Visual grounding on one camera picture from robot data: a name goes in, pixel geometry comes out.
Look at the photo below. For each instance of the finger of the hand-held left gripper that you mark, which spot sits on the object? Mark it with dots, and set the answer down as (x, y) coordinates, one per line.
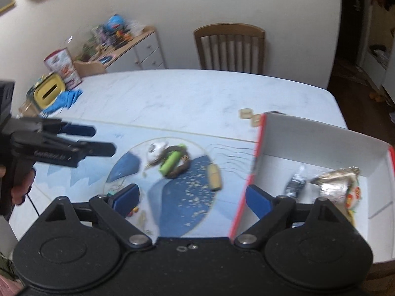
(98, 149)
(80, 130)

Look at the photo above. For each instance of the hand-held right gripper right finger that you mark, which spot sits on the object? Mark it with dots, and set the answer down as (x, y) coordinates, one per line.
(259, 202)

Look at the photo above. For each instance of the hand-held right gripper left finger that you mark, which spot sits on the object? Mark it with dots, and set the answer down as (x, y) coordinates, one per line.
(126, 200)

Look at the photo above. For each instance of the clear bag with dark packet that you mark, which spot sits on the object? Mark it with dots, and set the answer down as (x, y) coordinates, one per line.
(296, 182)

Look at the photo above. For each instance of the pale yellow cylinder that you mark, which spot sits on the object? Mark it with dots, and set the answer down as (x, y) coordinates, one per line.
(214, 177)

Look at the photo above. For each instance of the small white toy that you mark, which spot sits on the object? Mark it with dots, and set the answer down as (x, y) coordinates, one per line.
(156, 151)

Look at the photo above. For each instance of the green tube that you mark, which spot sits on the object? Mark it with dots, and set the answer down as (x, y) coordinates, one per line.
(170, 162)

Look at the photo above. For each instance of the red cardboard box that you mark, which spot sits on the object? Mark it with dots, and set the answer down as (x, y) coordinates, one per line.
(308, 141)

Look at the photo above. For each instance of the silver foil snack packet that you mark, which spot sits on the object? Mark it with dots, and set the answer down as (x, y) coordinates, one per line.
(336, 182)

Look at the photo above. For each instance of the person's left hand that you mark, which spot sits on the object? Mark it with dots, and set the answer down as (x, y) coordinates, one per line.
(23, 188)

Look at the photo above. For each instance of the small orange red trinket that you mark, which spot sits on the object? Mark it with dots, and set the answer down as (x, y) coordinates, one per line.
(134, 212)

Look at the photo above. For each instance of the glass cup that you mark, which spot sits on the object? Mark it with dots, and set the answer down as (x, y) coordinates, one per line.
(28, 108)

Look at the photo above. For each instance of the blue glove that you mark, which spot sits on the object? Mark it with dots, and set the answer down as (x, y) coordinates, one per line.
(64, 98)

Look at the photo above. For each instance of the yellow tissue box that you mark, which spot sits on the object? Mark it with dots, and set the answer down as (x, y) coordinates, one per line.
(49, 91)

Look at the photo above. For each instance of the printed table mat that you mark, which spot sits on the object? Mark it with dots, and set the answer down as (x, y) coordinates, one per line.
(185, 203)

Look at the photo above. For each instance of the light wooden chair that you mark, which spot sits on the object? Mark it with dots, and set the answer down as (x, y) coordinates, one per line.
(91, 67)

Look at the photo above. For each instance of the red snack bag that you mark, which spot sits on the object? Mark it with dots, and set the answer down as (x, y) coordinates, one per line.
(63, 66)

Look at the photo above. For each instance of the clear tape roll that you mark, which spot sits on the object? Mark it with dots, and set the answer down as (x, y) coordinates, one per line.
(256, 120)
(245, 114)

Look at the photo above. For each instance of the clear packet bundle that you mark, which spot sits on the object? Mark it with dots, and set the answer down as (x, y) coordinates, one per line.
(94, 41)

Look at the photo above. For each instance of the dark jar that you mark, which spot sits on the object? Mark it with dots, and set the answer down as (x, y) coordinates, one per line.
(118, 38)
(127, 34)

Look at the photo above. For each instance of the white sideboard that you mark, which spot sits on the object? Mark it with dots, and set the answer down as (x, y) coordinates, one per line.
(148, 52)

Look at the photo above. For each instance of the blue globe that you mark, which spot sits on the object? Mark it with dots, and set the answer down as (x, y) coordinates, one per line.
(115, 23)

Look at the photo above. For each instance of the clear plastic bag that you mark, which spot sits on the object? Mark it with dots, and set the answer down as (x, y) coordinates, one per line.
(135, 27)

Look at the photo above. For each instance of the orange slipper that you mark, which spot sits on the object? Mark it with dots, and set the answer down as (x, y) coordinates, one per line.
(374, 95)
(381, 97)

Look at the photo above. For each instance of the brown wooden chair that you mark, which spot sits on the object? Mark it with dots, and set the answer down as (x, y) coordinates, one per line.
(230, 30)

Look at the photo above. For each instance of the white floor cabinet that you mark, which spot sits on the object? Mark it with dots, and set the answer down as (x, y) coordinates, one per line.
(382, 67)

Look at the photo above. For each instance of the dark door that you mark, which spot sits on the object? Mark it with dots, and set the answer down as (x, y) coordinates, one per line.
(348, 21)

